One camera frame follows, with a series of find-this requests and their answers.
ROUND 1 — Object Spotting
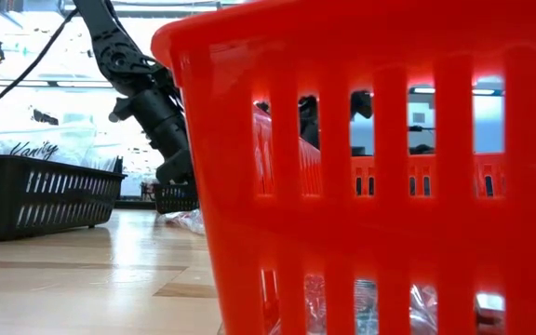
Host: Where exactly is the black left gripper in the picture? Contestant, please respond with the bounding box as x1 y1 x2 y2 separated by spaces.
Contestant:
155 147 198 186

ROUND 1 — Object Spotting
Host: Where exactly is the clear vanity kit bag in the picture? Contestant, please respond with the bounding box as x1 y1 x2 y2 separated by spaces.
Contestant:
79 139 121 174
0 119 121 174

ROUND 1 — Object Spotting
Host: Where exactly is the black plastic slotted basket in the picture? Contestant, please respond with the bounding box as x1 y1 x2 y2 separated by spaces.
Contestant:
153 182 202 215
0 154 128 243

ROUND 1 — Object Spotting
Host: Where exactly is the black aluminium table frame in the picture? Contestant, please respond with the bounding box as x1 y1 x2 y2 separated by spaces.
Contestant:
114 198 157 210

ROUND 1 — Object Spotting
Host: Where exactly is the background horizontal beam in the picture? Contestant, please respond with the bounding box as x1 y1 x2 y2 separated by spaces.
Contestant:
0 79 115 89

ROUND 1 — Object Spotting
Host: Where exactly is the clear plastic wrapper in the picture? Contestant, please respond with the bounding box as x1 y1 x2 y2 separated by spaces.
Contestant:
154 208 207 236

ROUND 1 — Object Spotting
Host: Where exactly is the red plastic slotted basket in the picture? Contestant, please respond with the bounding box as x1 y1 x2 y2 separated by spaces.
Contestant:
149 0 536 335

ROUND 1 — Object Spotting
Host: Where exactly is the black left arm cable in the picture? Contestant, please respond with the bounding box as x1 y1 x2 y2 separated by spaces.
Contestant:
0 7 79 115

